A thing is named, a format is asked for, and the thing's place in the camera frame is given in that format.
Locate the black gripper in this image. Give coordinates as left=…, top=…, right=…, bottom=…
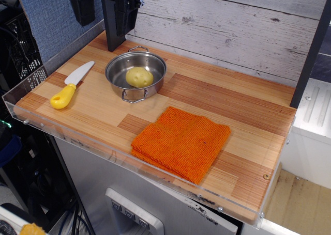
left=70, top=0, right=142, bottom=37

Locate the black plastic crate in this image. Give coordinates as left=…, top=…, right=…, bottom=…
left=1, top=13, right=42, bottom=79

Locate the yellow handled toy knife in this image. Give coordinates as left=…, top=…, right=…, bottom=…
left=50, top=61, right=95, bottom=109

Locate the stainless steel pot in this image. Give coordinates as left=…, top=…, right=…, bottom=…
left=105, top=46, right=167, bottom=103

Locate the dark right frame post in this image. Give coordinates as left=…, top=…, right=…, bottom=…
left=290, top=0, right=330, bottom=108

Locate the orange folded cloth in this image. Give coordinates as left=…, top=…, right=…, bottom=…
left=131, top=106, right=231, bottom=184

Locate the clear acrylic table guard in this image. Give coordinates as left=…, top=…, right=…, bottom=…
left=5, top=34, right=294, bottom=226

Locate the yellow object bottom left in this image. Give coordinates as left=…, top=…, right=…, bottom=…
left=19, top=223, right=46, bottom=235

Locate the white toy sink counter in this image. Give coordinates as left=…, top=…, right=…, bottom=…
left=280, top=79, right=330, bottom=189

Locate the yellow toy potato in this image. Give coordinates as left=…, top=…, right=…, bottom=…
left=125, top=67, right=154, bottom=88

